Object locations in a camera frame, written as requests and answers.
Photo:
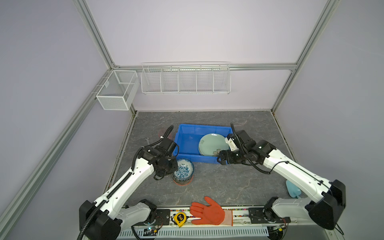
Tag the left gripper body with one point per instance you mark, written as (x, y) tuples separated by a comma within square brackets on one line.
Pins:
[(169, 167)]

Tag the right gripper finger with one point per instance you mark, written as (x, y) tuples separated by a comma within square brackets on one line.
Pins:
[(224, 154), (223, 162)]

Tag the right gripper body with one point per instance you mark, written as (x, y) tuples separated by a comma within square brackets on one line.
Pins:
[(238, 156)]

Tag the mint green flower plate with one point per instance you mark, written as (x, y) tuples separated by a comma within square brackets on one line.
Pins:
[(212, 144)]

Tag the blue patterned bowl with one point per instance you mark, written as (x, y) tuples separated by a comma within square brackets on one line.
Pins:
[(185, 169)]

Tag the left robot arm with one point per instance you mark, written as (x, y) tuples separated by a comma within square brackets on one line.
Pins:
[(107, 216)]

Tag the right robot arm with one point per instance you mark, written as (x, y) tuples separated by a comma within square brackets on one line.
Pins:
[(325, 200)]

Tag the blue plastic bin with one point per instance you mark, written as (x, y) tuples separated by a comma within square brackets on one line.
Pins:
[(188, 138)]

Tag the pink transparent cup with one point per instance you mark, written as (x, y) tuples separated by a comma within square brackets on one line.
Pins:
[(167, 133)]

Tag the red rubber glove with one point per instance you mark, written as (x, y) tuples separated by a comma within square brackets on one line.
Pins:
[(211, 214)]

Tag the yellow tape measure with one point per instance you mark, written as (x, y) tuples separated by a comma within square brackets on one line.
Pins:
[(179, 219)]

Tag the light blue spatula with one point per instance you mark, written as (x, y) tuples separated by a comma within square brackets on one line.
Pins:
[(293, 190)]

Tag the white mesh basket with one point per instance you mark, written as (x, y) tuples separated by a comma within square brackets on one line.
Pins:
[(118, 91)]

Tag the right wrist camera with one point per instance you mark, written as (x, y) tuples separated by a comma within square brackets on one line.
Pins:
[(231, 143)]

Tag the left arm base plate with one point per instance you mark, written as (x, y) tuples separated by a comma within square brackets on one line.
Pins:
[(158, 218)]

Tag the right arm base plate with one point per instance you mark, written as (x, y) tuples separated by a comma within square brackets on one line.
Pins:
[(257, 216)]

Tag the white vented rail cover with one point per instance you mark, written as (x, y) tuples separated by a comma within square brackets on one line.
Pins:
[(204, 232)]

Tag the white wire wall rack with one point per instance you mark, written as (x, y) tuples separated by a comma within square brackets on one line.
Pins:
[(186, 78)]

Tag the aluminium frame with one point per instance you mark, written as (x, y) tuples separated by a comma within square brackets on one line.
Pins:
[(25, 195)]

